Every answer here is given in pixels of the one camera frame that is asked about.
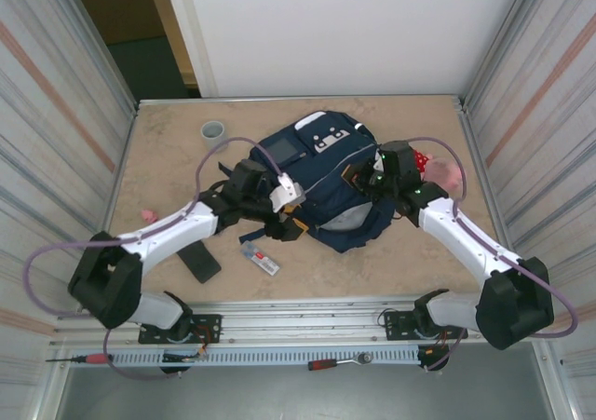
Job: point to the white red pen pack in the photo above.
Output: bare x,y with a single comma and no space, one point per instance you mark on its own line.
261,259

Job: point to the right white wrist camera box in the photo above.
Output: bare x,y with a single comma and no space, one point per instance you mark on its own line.
374,169

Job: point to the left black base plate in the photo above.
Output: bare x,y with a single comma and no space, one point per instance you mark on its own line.
209,322

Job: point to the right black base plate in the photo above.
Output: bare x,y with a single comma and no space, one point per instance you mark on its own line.
396,320

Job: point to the aluminium mounting rail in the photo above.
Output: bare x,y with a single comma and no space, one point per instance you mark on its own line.
302,320

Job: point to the navy blue backpack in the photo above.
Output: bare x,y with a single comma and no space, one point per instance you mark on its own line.
326,178

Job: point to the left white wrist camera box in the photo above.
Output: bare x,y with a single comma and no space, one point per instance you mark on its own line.
288,194

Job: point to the small pink pig figure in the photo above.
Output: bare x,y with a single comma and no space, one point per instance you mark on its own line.
149,216

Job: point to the black rectangular case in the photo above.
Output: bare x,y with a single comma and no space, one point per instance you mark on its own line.
202,264

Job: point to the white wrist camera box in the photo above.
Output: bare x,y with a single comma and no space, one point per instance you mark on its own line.
374,169
288,194

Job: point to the tan wooden door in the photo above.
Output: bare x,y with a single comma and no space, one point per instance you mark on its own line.
172,19

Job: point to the grey plastic cup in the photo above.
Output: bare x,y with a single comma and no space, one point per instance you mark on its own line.
214,136

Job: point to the pink plush pig red dress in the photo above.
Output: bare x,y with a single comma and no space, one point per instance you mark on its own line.
442,173

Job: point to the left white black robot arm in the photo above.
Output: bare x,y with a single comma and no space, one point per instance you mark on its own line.
172,226

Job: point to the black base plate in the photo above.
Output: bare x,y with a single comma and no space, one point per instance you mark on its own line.
209,322
396,320

